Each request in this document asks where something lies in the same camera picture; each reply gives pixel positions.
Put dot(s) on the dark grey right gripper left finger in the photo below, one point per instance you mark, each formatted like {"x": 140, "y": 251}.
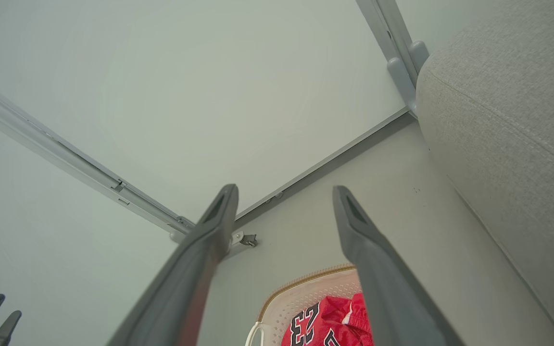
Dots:
{"x": 185, "y": 288}

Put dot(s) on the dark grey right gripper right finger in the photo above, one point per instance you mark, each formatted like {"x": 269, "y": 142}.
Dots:
{"x": 387, "y": 288}

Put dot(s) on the red number 23 basketball jersey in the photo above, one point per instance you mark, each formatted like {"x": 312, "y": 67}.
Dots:
{"x": 327, "y": 324}

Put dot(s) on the cream perforated laundry basket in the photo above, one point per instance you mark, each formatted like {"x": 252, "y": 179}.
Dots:
{"x": 301, "y": 295}

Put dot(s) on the small grey caster bracket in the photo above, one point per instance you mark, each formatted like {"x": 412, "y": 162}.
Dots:
{"x": 247, "y": 239}

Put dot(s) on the grey wall skirting strip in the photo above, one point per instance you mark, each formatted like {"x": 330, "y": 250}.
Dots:
{"x": 325, "y": 161}

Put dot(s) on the long grey metal partition rail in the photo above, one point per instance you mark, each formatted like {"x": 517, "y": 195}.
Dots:
{"x": 65, "y": 151}

